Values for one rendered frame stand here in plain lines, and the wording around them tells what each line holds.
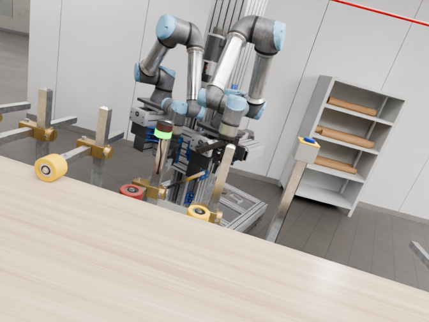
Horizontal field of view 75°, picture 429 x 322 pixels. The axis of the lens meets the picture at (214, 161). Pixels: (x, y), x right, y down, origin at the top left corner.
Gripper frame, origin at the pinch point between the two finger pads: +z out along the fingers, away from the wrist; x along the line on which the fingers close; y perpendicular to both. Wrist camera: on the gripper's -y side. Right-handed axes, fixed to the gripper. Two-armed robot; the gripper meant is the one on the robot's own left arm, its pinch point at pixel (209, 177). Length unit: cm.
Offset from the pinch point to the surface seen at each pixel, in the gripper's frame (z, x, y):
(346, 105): -36, 193, 199
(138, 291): 4, -57, -26
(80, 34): -31, 292, -119
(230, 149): -17.6, -10.9, 1.3
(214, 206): 7.1, -11.0, 1.8
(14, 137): -1, 6, -75
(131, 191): 3.3, -14.6, -30.3
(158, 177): 2.3, -2.7, -21.0
